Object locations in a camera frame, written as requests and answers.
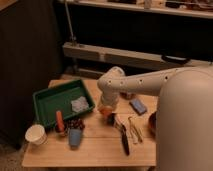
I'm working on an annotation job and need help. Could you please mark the orange apple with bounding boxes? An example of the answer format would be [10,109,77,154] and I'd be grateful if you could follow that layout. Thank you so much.
[100,106,113,117]

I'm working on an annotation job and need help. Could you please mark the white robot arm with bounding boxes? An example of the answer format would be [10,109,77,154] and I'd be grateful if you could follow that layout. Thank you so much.
[98,66,213,171]

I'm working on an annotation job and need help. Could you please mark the black binder clip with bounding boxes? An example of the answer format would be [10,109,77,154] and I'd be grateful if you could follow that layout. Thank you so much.
[107,113,116,126]

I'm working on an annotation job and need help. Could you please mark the clear crumpled plastic piece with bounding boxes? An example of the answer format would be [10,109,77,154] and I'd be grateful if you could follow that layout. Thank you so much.
[71,96,89,113]

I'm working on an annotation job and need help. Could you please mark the blue sponge block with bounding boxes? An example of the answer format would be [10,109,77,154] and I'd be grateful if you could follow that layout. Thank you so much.
[130,98,147,115]

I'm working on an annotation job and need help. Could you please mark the dark grape bunch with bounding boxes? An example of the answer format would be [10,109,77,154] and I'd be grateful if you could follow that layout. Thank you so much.
[68,119,85,130]

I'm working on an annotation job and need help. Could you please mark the yellow tongs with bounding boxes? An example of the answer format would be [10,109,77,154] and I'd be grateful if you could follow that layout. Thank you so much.
[128,117,143,144]

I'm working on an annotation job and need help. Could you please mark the blue plastic cup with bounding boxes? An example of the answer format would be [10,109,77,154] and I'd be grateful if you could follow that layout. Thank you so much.
[68,129,82,147]

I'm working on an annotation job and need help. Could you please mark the brown wooden bowl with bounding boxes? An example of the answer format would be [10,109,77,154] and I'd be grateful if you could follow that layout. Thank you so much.
[148,112,156,136]

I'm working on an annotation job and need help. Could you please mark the green plastic tray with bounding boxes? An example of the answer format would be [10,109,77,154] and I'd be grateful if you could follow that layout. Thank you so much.
[33,79,95,128]

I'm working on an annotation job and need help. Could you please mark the white paper cup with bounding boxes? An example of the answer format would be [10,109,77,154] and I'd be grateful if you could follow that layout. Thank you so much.
[25,124,47,145]

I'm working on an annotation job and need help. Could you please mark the black handled brush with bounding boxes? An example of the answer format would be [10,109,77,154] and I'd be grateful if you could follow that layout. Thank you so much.
[116,120,130,156]

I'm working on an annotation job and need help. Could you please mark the grey metal shelf rail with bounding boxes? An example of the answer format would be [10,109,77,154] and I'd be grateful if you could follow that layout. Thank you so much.
[63,42,209,70]

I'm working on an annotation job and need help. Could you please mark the black handle on rail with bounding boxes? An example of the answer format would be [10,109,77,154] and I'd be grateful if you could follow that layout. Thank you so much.
[161,55,190,65]

